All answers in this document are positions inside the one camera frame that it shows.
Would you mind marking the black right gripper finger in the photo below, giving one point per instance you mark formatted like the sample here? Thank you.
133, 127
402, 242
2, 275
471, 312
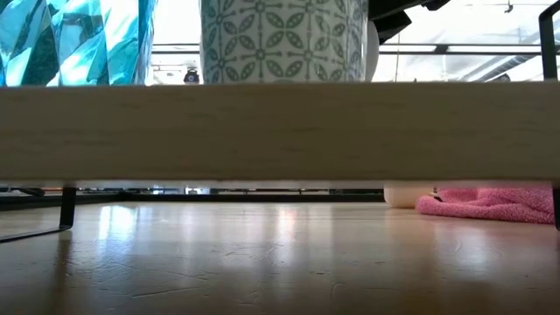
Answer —
389, 6
393, 26

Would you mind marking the white green patterned mug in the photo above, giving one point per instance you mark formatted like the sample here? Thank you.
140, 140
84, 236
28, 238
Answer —
284, 39

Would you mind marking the cream cup orange inside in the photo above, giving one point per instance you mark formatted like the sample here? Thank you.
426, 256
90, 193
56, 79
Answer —
404, 197

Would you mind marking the teal faceted transparent cup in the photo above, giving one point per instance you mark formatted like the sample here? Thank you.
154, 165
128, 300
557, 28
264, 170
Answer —
74, 44

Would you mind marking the dark round background fixture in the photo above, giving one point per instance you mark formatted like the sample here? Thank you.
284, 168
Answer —
191, 78
501, 79

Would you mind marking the pink towel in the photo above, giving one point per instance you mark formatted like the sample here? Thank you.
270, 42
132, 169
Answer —
490, 205

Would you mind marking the grey ceiling duct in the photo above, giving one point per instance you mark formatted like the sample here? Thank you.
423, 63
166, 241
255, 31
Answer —
499, 67

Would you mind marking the wooden shelf with black frame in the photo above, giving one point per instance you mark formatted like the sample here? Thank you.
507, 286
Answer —
280, 131

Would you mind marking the black aluminium table frame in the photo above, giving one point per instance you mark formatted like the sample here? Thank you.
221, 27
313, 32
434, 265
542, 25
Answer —
262, 198

